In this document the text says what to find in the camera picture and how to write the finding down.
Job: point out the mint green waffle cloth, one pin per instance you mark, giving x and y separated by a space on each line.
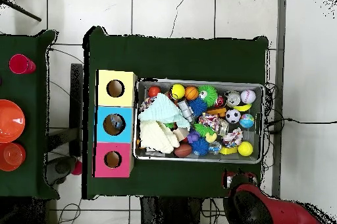
163 110

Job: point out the smooth yellow ball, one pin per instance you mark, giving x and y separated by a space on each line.
178 91

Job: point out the white baseball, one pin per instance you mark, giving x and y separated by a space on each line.
248 96

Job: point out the crushed clear plastic bottle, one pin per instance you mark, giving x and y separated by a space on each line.
114 121

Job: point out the grey device with red knob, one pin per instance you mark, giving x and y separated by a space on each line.
60 167

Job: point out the orange plastic cup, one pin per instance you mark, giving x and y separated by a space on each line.
11 156

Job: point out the yellow ball with seam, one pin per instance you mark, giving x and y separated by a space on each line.
245 149

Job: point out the globe print ball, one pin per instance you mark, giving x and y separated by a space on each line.
247 121

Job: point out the red plastic cup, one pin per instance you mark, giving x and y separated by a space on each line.
21 63

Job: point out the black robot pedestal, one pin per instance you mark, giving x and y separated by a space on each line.
163 213

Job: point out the cream waffle cloth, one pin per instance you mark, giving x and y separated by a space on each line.
155 137

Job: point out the red-orange ball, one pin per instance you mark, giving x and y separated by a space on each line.
154 91

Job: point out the small orange basketball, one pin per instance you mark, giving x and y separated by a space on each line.
191 93

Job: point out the orange plastic bowl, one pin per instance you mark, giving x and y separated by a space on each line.
10 121

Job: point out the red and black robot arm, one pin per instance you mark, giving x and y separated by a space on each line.
276 208

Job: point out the black and white soccer ball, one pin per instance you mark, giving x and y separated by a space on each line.
233 116

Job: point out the silver drink can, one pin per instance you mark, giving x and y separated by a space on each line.
233 98

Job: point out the black rod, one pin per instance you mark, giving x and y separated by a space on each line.
23 11

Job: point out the green spiky toy with eyes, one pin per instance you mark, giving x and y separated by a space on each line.
209 95

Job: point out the wooden box with three holes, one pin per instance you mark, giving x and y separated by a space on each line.
123 97

